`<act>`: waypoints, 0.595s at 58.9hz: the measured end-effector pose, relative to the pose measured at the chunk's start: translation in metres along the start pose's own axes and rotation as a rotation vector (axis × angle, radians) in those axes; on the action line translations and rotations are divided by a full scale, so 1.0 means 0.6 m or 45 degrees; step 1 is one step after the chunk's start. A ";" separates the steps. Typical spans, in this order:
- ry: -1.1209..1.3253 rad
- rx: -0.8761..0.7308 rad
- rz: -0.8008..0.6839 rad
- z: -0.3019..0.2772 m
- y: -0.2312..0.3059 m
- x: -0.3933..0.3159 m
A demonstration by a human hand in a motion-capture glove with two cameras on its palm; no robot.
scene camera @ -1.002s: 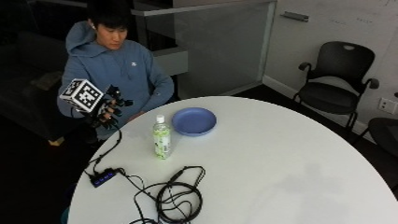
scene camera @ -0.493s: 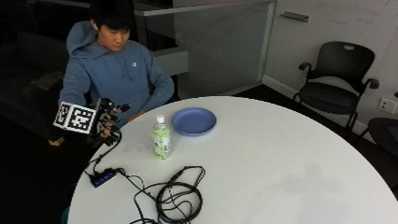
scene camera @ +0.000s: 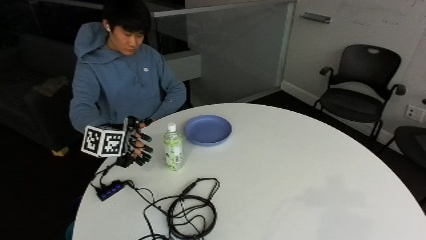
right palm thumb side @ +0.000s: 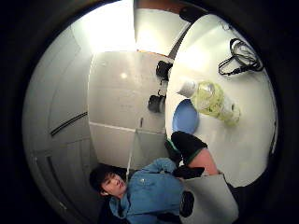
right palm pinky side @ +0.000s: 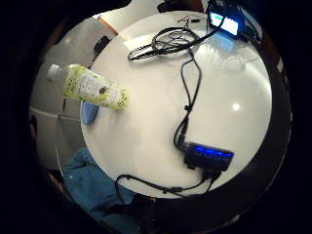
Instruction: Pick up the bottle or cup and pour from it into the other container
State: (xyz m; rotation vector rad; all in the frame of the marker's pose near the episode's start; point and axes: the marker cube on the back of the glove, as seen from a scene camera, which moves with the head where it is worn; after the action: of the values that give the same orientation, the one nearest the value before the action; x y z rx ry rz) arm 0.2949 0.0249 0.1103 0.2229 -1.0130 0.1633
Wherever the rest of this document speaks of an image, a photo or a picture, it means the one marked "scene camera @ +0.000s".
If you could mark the green label plastic bottle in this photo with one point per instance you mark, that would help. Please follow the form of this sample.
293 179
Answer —
172 148

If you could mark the white marker cube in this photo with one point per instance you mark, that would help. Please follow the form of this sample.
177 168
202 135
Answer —
103 141

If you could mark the black usb hub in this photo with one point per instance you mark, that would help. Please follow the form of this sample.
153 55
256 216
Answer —
109 190

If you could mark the blue plate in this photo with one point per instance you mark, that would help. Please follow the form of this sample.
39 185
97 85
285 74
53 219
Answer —
208 129

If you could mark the the person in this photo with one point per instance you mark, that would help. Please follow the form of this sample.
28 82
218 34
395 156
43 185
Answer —
115 83

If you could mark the white earbud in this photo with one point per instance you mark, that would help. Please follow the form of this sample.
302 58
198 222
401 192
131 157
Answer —
108 28

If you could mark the black office chair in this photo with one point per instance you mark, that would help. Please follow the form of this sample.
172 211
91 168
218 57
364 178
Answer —
360 90

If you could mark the dark chair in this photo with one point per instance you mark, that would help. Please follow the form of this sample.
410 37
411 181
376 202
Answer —
410 141

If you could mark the white wall outlet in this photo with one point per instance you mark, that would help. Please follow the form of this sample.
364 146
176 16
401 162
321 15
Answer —
414 113

